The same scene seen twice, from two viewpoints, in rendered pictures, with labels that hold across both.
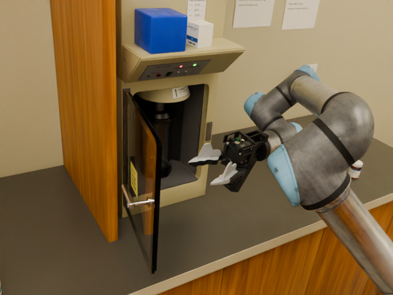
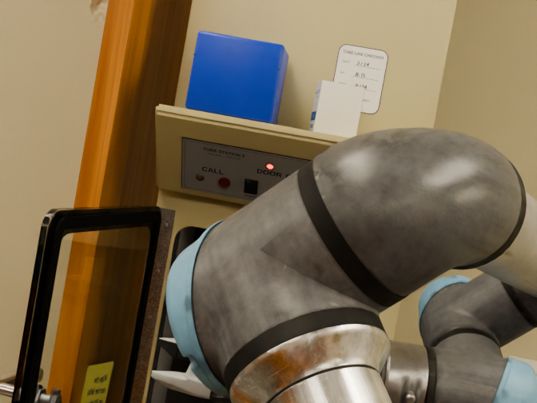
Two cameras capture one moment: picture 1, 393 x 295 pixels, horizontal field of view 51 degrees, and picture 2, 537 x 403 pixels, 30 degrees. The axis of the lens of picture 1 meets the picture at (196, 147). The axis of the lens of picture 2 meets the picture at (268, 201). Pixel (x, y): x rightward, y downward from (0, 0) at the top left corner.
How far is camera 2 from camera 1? 0.73 m
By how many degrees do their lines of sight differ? 44
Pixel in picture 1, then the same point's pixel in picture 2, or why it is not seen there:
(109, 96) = (86, 181)
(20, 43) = not seen: hidden behind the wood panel
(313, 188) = (228, 310)
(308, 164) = (231, 240)
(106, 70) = (93, 124)
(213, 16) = (404, 99)
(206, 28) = (341, 92)
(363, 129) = (390, 165)
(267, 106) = (455, 301)
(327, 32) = not seen: outside the picture
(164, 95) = not seen: hidden behind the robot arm
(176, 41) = (249, 93)
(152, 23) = (199, 44)
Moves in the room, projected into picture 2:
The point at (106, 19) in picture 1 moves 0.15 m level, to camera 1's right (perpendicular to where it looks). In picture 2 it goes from (112, 22) to (208, 31)
